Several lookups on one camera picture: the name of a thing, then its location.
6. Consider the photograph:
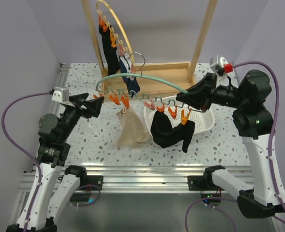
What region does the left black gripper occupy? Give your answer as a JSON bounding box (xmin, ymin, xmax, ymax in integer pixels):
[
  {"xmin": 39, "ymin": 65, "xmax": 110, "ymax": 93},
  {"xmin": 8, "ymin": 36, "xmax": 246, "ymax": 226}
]
[{"xmin": 59, "ymin": 92, "xmax": 104, "ymax": 141}]

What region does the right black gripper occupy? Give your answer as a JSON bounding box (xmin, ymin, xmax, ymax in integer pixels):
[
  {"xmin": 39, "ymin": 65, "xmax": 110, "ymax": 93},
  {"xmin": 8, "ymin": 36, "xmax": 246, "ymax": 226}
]
[{"xmin": 177, "ymin": 72, "xmax": 248, "ymax": 111}]

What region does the beige underwear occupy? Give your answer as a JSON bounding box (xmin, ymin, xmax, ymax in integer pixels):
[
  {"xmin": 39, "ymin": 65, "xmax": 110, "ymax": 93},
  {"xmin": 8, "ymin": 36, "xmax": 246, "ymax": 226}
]
[{"xmin": 116, "ymin": 107, "xmax": 150, "ymax": 147}]

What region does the black underwear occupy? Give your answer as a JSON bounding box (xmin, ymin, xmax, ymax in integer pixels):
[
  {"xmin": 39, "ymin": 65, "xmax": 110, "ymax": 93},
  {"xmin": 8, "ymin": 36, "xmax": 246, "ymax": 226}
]
[{"xmin": 150, "ymin": 111, "xmax": 195, "ymax": 153}]

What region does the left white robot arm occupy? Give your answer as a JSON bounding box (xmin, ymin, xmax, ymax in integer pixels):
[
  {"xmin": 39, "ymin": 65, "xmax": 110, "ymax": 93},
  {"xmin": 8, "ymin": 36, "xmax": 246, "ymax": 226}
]
[{"xmin": 6, "ymin": 91, "xmax": 105, "ymax": 232}]

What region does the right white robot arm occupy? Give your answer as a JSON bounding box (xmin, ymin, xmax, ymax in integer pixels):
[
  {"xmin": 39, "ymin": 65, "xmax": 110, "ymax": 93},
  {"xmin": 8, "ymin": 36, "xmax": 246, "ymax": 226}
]
[{"xmin": 176, "ymin": 70, "xmax": 285, "ymax": 218}]

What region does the black sock on yellow hanger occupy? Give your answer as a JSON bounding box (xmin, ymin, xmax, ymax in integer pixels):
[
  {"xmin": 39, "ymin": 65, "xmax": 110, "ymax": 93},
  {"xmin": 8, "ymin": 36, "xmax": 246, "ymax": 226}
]
[{"xmin": 99, "ymin": 26, "xmax": 120, "ymax": 75}]

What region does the navy blue underwear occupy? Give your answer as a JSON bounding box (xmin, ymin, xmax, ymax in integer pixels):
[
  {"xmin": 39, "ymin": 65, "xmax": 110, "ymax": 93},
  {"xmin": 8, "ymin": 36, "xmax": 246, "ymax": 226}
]
[{"xmin": 119, "ymin": 54, "xmax": 140, "ymax": 98}]

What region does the yellow clip hanger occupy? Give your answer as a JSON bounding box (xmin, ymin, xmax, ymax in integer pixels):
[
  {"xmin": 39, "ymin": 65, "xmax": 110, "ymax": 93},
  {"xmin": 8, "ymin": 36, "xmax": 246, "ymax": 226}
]
[{"xmin": 95, "ymin": 0, "xmax": 133, "ymax": 75}]

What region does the white perforated plastic basket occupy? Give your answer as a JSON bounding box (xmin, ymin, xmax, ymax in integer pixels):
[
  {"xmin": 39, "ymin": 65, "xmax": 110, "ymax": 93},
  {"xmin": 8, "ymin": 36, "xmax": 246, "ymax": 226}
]
[{"xmin": 143, "ymin": 95, "xmax": 215, "ymax": 134}]

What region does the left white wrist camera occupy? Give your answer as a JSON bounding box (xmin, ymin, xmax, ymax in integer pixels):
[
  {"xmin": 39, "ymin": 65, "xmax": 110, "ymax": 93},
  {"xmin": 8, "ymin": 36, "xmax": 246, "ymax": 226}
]
[{"xmin": 51, "ymin": 87, "xmax": 70, "ymax": 105}]

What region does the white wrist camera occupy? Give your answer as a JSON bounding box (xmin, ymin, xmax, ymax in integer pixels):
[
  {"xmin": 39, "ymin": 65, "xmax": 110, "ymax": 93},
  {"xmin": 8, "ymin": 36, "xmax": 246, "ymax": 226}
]
[
  {"xmin": 51, "ymin": 87, "xmax": 70, "ymax": 105},
  {"xmin": 209, "ymin": 55, "xmax": 229, "ymax": 87}
]

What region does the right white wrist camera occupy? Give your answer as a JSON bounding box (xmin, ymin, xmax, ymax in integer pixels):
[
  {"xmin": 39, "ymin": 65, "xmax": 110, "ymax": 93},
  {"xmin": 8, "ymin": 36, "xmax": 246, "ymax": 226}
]
[{"xmin": 209, "ymin": 55, "xmax": 229, "ymax": 87}]

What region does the wooden drying rack frame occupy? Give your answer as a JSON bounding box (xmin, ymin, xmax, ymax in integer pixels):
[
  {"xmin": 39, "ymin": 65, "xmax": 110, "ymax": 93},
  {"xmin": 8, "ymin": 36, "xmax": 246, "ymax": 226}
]
[{"xmin": 81, "ymin": 0, "xmax": 217, "ymax": 97}]

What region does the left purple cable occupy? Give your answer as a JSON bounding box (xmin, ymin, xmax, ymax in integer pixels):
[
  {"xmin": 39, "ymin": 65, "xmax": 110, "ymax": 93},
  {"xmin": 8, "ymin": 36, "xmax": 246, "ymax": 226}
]
[{"xmin": 1, "ymin": 91, "xmax": 53, "ymax": 228}]

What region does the purple cable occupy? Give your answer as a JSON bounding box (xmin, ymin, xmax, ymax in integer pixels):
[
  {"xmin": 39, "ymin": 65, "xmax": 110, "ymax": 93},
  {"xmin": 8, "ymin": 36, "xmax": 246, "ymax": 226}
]
[
  {"xmin": 185, "ymin": 61, "xmax": 285, "ymax": 232},
  {"xmin": 1, "ymin": 91, "xmax": 53, "ymax": 228}
]

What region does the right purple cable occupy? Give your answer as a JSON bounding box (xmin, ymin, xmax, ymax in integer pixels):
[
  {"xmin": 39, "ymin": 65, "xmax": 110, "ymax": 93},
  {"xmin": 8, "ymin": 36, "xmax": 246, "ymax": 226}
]
[{"xmin": 185, "ymin": 61, "xmax": 285, "ymax": 232}]

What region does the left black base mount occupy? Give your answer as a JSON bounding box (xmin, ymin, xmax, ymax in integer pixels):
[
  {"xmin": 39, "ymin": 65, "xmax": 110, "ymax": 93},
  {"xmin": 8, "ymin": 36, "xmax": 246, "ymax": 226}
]
[{"xmin": 70, "ymin": 175, "xmax": 104, "ymax": 207}]

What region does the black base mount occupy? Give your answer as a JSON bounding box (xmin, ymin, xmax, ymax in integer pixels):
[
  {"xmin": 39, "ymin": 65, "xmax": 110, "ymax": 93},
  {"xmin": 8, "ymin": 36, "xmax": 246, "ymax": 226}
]
[
  {"xmin": 70, "ymin": 175, "xmax": 104, "ymax": 207},
  {"xmin": 187, "ymin": 175, "xmax": 222, "ymax": 206}
]

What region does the aluminium rail frame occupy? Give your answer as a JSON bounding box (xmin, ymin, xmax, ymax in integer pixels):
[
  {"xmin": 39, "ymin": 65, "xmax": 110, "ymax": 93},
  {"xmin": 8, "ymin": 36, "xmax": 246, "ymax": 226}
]
[{"xmin": 5, "ymin": 63, "xmax": 285, "ymax": 232}]

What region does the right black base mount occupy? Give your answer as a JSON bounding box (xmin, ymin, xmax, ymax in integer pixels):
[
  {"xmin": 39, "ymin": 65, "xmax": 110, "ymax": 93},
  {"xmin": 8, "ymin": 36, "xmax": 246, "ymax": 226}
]
[{"xmin": 187, "ymin": 175, "xmax": 222, "ymax": 206}]

